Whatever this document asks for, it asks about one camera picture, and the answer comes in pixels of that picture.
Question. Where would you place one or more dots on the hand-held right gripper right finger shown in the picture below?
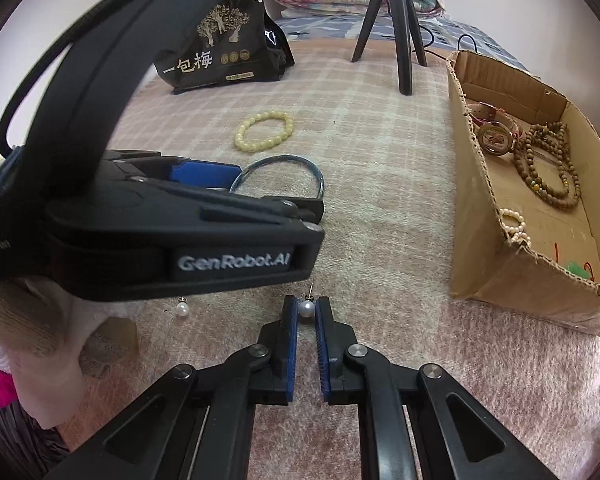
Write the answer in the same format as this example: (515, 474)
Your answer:
(321, 330)

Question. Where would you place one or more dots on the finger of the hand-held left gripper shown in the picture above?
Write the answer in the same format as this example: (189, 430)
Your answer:
(200, 174)
(260, 204)

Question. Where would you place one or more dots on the pearl earring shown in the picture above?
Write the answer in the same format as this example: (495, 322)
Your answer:
(182, 309)
(307, 308)

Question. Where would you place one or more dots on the green bangle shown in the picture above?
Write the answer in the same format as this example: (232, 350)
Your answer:
(316, 172)

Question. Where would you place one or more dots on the black printed snack bag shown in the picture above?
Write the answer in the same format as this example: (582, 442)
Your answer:
(210, 45)

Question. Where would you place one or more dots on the person's left forearm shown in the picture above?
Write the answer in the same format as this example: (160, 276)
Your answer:
(40, 320)

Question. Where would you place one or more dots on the blue patterned bedsheet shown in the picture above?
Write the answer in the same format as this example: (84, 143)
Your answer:
(445, 30)

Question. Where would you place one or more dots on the cardboard box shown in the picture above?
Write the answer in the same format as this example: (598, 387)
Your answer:
(480, 240)

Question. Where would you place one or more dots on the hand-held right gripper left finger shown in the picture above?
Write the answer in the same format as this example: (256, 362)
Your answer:
(291, 325)

